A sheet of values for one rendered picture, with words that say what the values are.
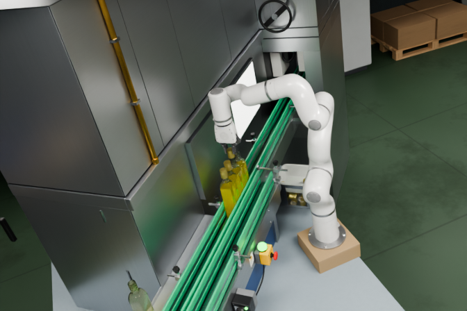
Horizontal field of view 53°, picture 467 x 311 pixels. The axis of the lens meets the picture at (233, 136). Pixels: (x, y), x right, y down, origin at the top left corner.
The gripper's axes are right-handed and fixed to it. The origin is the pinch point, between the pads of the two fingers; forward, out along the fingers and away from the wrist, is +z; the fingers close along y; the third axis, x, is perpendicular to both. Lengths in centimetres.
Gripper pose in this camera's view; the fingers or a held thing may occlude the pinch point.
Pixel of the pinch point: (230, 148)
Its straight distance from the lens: 227.1
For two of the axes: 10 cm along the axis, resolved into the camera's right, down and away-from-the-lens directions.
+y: 9.2, 0.5, -4.0
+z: 1.8, 8.3, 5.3
